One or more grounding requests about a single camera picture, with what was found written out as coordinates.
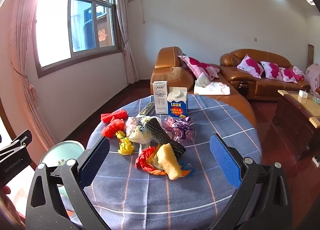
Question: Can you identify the mint green cartoon bin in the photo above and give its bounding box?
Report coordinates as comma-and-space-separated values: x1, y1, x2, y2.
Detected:
39, 140, 87, 217

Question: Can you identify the pink cellophane wrapper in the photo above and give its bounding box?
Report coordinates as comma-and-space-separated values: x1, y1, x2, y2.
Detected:
162, 117, 175, 133

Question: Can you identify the black foam net sleeve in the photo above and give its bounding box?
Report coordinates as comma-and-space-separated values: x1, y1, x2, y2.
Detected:
144, 117, 187, 160

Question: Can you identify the wooden framed sliding window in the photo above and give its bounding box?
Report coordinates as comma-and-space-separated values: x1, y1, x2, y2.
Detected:
34, 0, 123, 78

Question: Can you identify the orange snack bag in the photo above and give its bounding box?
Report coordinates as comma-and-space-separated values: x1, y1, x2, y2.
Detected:
146, 155, 195, 178

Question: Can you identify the brown leather sofa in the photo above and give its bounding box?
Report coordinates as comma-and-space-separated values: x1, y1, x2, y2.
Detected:
219, 49, 312, 101

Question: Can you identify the tall white milk carton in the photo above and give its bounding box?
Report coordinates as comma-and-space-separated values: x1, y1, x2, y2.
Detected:
153, 80, 168, 115

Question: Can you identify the dark flat packet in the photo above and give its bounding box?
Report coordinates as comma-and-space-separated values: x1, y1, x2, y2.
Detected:
136, 102, 154, 118

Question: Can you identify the yellow wrapper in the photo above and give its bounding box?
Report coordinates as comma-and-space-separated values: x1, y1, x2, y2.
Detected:
115, 130, 135, 155

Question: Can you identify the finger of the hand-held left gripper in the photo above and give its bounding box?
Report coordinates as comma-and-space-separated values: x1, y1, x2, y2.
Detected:
0, 130, 33, 157

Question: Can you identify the person's left hand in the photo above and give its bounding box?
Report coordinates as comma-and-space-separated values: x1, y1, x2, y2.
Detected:
0, 185, 25, 230

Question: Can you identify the pinkish white plastic bag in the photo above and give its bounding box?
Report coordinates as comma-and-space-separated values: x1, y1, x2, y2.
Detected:
124, 117, 139, 137

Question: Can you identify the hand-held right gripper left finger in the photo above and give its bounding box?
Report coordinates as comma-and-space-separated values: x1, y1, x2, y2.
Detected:
25, 135, 112, 230

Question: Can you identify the long pink curtain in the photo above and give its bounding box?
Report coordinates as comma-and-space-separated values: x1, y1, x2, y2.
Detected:
105, 0, 139, 85
10, 0, 57, 148

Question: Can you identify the red foil wrapper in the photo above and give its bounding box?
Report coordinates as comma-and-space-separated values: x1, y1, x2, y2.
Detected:
135, 146, 160, 170

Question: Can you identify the dark wooden coffee table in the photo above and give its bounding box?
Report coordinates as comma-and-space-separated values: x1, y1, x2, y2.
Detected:
272, 89, 320, 160

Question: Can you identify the blue plaid tablecloth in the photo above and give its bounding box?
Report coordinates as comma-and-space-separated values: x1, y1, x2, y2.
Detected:
69, 93, 262, 230

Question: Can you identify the brown leather armchair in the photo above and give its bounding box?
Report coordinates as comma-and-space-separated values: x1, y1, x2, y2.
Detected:
150, 47, 258, 129

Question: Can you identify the blue gable-top carton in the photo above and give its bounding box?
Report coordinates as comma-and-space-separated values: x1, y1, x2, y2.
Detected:
167, 87, 188, 117

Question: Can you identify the purple foil wrapper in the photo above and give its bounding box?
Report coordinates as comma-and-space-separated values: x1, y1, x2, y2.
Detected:
172, 117, 195, 142

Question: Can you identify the white soft tissue pack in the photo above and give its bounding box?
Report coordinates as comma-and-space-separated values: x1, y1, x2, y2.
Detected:
194, 72, 231, 95

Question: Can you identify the yellow foam sponge piece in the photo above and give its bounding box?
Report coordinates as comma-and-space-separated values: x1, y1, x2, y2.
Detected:
156, 143, 182, 180

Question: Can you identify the pink floral pillow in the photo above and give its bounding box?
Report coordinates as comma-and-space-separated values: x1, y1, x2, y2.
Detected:
260, 61, 284, 81
237, 54, 265, 78
178, 55, 220, 81
279, 67, 298, 84

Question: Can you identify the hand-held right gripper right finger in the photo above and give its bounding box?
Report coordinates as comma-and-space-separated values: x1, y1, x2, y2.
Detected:
207, 134, 293, 230

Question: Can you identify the red plastic bag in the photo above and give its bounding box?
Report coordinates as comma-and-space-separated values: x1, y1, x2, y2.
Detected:
101, 119, 125, 138
100, 110, 128, 123

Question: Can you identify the pink floral blanket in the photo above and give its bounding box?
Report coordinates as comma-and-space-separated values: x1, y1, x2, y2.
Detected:
305, 63, 320, 94

